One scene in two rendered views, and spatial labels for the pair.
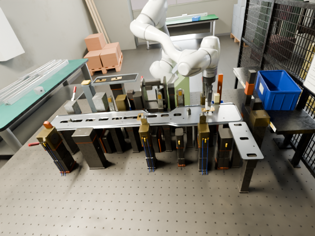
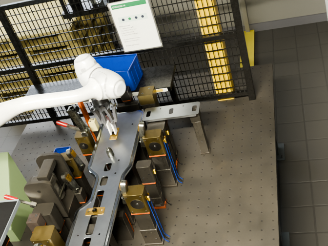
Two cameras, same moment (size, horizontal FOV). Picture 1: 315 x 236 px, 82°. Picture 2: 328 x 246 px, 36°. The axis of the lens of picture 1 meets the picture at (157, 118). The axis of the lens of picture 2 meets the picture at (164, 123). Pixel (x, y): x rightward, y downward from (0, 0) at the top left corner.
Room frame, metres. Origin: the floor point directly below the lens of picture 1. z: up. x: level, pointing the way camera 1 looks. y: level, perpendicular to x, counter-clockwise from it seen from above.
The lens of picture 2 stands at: (0.42, 1.55, 2.50)
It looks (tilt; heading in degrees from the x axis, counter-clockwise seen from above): 38 degrees down; 279
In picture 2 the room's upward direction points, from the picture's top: 19 degrees counter-clockwise
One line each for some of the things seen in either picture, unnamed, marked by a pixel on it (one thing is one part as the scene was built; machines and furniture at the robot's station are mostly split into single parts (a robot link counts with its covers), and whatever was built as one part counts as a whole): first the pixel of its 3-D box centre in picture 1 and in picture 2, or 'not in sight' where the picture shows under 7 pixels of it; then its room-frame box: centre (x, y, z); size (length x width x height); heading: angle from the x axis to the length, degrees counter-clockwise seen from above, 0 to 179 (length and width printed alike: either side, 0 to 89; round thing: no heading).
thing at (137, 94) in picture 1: (142, 113); (57, 237); (1.28, 0.12, 0.89); 0.12 x 0.07 x 0.38; 171
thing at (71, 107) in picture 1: (79, 120); not in sight; (1.33, 0.67, 0.88); 0.12 x 0.07 x 0.36; 171
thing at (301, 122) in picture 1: (265, 91); (96, 88); (1.11, -0.80, 1.01); 0.90 x 0.22 x 0.03; 171
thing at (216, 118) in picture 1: (137, 118); (95, 215); (1.05, 0.14, 1.00); 1.38 x 0.22 x 0.02; 81
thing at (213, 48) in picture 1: (208, 52); (89, 71); (0.97, -0.33, 1.40); 0.13 x 0.11 x 0.16; 131
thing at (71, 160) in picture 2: (181, 111); (77, 183); (1.21, -0.20, 0.88); 0.11 x 0.07 x 0.37; 171
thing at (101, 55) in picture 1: (103, 51); not in sight; (5.53, 1.25, 0.41); 1.43 x 1.09 x 0.83; 169
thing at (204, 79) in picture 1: (208, 82); (101, 102); (0.98, -0.34, 1.22); 0.08 x 0.07 x 0.09; 171
